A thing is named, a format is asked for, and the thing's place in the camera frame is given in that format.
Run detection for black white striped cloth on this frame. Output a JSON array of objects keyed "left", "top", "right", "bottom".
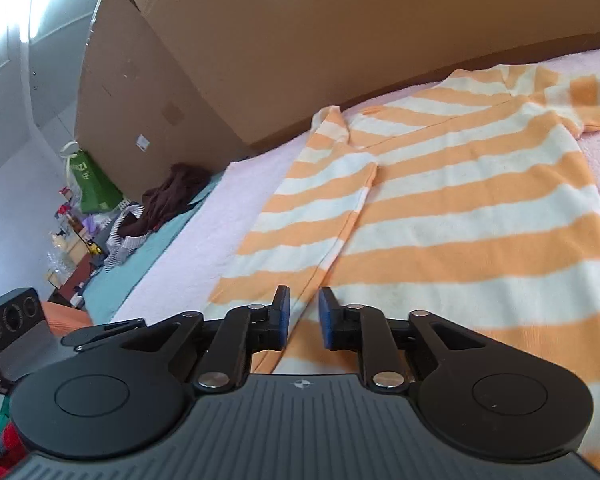
[{"left": 102, "top": 204, "right": 146, "bottom": 272}]

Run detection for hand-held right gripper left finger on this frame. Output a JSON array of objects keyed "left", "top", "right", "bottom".
[{"left": 119, "top": 286, "right": 288, "bottom": 394}]

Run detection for red cloth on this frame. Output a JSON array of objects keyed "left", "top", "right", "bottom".
[{"left": 0, "top": 422, "right": 28, "bottom": 480}]

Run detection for cluttered shelf items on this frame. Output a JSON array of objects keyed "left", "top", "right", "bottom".
[{"left": 45, "top": 185, "right": 111, "bottom": 306}]

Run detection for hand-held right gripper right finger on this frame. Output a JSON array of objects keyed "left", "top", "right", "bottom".
[{"left": 318, "top": 287, "right": 487, "bottom": 394}]

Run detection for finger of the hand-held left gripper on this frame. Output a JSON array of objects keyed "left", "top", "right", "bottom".
[{"left": 60, "top": 317, "right": 148, "bottom": 352}]

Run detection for small-labelled cardboard box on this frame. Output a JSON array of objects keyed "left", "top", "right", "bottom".
[{"left": 74, "top": 0, "right": 253, "bottom": 206}]

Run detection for orange ribbed cloth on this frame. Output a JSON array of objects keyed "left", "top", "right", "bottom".
[{"left": 42, "top": 301, "right": 93, "bottom": 337}]

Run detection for green paper bag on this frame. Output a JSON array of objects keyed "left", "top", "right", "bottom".
[{"left": 61, "top": 141, "right": 126, "bottom": 213}]

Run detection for orange white striped sweater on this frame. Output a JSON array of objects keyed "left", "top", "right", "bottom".
[{"left": 207, "top": 62, "right": 600, "bottom": 476}]

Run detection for large cardboard box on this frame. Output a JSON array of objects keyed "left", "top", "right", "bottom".
[{"left": 120, "top": 0, "right": 600, "bottom": 153}]

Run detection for pink fleece blanket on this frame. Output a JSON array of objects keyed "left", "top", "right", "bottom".
[{"left": 107, "top": 45, "right": 600, "bottom": 331}]

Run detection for dark brown cloth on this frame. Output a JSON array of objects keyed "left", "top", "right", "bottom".
[{"left": 117, "top": 162, "right": 211, "bottom": 238}]

